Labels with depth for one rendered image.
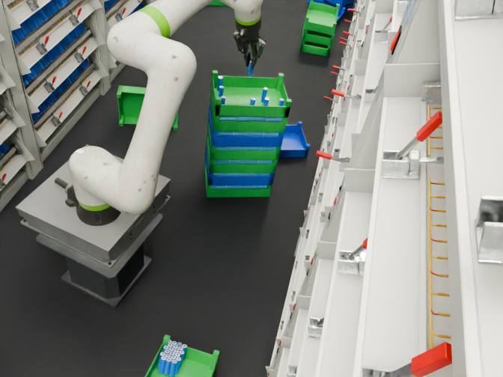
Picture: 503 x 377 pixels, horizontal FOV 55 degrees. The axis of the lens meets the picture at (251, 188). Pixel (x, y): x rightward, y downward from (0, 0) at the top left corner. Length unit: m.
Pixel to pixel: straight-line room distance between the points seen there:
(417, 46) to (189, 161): 1.87
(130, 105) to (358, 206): 1.97
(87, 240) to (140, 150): 0.39
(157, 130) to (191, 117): 1.31
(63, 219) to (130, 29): 0.67
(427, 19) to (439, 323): 0.37
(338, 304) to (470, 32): 0.39
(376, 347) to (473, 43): 0.26
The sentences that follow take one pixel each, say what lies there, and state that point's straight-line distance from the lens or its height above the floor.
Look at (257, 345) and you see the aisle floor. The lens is 1.89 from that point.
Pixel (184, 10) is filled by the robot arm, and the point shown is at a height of 0.96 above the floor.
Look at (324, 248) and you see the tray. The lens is 0.95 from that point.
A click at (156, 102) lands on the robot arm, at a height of 0.85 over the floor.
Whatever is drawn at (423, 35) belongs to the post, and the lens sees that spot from 0.67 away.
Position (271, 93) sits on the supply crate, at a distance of 2.12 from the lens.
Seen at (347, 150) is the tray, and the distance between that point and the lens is 1.21.
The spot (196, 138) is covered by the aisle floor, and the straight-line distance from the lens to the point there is 2.57.
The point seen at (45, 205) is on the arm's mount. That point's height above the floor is 0.37.
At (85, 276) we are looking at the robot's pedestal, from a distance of 1.90.
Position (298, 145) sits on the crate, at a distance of 2.63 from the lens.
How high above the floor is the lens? 1.68
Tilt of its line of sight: 46 degrees down
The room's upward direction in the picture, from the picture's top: 11 degrees clockwise
